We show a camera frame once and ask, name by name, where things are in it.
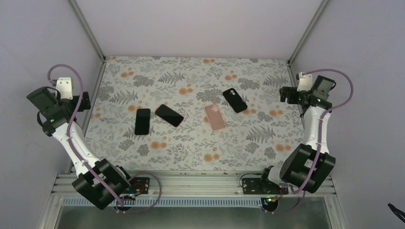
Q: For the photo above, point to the white slotted cable duct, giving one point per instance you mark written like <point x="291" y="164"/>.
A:
<point x="174" y="202"/>

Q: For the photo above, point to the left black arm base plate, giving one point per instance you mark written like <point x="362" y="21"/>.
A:
<point x="138" y="186"/>

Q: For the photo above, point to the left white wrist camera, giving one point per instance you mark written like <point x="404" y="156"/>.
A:
<point x="64" y="87"/>

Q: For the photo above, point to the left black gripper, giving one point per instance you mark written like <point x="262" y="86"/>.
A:
<point x="87" y="105"/>

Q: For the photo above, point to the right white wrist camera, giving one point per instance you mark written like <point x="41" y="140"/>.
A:
<point x="305" y="81"/>

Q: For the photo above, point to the black phone case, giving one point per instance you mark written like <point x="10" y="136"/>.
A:
<point x="235" y="100"/>

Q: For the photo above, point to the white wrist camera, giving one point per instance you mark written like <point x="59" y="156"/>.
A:
<point x="305" y="81"/>
<point x="64" y="87"/>

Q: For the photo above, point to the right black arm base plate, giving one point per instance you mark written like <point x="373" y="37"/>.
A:
<point x="260" y="186"/>

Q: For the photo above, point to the pink-edged black smartphone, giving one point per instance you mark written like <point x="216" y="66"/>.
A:
<point x="142" y="123"/>

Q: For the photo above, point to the black object at corner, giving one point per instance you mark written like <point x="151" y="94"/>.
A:
<point x="397" y="212"/>

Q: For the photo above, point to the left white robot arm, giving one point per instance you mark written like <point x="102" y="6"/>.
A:
<point x="97" y="179"/>

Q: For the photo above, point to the purple smartphone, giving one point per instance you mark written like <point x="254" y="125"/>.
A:
<point x="169" y="115"/>

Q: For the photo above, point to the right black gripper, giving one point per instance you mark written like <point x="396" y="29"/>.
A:
<point x="291" y="100"/>

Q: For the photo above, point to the floral patterned table mat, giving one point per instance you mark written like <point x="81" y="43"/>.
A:
<point x="264" y="134"/>

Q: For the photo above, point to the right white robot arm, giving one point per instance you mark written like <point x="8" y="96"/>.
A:
<point x="310" y="163"/>

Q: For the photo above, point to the aluminium rail frame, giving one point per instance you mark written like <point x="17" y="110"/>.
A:
<point x="174" y="184"/>

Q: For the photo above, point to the pink silicone phone case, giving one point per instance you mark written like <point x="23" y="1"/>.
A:
<point x="215" y="117"/>

